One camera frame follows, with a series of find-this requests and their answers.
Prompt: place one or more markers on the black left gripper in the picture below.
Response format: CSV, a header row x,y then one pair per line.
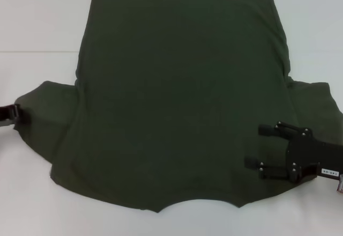
x,y
5,112

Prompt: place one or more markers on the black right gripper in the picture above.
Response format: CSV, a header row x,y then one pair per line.
x,y
311,153

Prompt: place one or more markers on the dark green t-shirt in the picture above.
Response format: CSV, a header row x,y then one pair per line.
x,y
174,85

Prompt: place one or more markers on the right gripper silver connector stub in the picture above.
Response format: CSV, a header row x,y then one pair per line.
x,y
341,183

